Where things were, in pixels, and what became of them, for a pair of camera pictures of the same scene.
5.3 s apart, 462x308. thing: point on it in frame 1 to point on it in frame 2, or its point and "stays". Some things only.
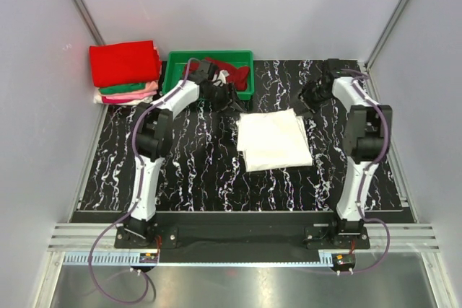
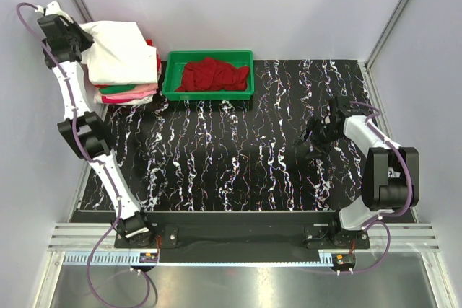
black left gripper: [232, 97] to [86, 39]
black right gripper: [307, 112] to [313, 126]
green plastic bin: [176, 62] stays
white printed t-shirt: [273, 140] to [119, 55]
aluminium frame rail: [84, 236] stays
